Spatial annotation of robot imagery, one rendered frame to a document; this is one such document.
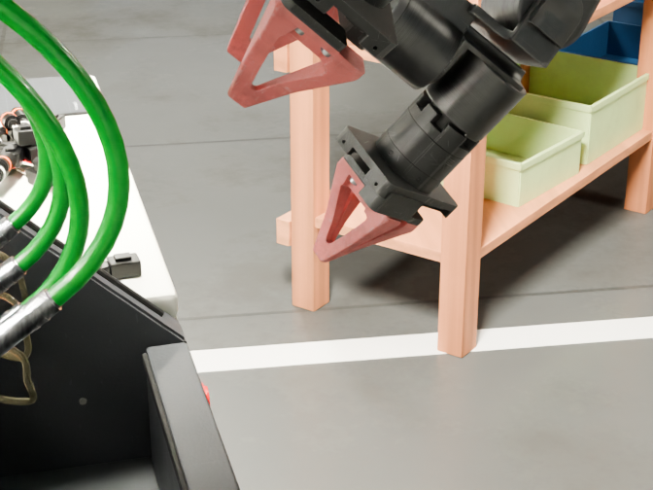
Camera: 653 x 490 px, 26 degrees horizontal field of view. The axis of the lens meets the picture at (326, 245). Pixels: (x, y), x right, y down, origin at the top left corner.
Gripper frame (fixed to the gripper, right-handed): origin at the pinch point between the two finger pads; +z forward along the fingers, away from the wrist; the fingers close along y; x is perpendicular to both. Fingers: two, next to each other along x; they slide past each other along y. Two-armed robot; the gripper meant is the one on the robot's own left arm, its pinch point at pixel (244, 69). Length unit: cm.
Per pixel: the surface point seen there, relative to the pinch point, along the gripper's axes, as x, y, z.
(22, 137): 14, -60, 50
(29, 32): -10.7, -1.1, 7.3
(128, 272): 21, -32, 39
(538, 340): 172, -166, 81
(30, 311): 0.6, 3.6, 21.2
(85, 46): 122, -404, 213
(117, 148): -1.9, -0.1, 9.7
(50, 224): 3.6, -12.0, 25.3
